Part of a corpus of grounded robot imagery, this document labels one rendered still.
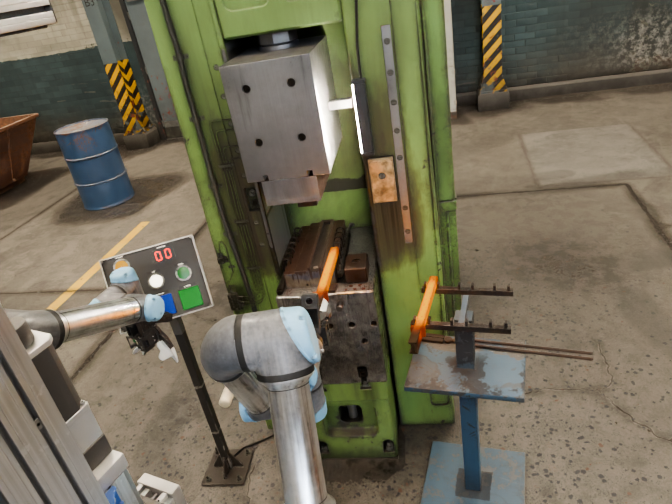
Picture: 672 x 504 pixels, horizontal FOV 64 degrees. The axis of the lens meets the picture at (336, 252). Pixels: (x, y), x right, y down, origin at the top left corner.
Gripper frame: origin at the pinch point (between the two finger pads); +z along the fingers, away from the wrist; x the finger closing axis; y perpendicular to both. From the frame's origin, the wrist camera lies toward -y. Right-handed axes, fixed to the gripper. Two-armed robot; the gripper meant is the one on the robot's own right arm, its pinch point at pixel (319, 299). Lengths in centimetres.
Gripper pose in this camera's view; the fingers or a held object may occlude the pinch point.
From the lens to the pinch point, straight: 162.1
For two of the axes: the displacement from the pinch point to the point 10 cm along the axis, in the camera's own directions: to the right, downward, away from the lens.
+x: 9.8, -0.9, -1.7
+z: 1.2, -4.5, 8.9
